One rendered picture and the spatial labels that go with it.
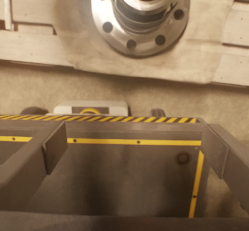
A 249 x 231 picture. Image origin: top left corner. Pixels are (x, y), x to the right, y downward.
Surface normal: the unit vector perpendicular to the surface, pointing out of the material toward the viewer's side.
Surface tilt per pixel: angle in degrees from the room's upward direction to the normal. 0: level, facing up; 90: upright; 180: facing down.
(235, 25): 0
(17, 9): 0
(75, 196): 0
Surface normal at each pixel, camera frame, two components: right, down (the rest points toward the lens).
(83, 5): 0.85, 0.20
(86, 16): 0.77, -0.10
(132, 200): -0.04, 0.30
